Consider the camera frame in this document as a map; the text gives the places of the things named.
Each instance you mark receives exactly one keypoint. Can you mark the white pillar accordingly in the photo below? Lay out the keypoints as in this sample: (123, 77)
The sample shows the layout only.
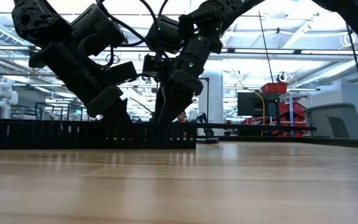
(214, 99)

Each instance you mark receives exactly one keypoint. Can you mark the person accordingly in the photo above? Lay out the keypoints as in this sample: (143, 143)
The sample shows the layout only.
(182, 116)

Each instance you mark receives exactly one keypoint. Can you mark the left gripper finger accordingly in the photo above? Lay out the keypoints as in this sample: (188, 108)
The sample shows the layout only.
(118, 113)
(104, 101)

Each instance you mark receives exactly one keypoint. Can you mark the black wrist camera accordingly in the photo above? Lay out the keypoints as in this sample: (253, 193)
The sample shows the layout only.
(154, 66)
(121, 73)

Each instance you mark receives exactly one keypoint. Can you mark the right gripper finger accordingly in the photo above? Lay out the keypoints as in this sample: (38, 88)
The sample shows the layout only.
(158, 105)
(179, 93)

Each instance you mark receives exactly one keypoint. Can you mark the black zip tie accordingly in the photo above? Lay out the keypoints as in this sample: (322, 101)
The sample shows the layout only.
(141, 105)

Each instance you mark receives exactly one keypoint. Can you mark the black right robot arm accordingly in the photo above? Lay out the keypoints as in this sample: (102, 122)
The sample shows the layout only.
(228, 6)

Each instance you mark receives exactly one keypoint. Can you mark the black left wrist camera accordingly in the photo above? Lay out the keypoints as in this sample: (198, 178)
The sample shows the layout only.
(121, 73)

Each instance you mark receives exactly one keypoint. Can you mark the white robot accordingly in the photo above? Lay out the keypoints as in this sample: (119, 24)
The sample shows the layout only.
(3, 99)

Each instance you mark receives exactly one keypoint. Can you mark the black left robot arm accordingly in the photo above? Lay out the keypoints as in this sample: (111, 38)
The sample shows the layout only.
(36, 18)

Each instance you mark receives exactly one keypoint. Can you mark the black background robot arm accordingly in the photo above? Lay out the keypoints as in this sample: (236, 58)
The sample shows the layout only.
(203, 119)

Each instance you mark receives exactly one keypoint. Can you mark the grey mesh office chair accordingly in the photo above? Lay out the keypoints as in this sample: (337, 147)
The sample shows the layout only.
(350, 124)

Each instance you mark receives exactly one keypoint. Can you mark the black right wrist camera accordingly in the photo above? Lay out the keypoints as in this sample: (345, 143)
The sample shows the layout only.
(154, 66)

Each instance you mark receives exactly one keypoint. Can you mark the black aluminium table frame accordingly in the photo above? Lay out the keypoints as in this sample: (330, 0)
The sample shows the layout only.
(337, 141)

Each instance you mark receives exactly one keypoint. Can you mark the red storage bin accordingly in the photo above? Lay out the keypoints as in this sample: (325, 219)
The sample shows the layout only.
(273, 88)

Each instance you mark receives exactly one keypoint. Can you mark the black monitor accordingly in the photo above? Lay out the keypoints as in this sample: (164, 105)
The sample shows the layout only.
(250, 104)

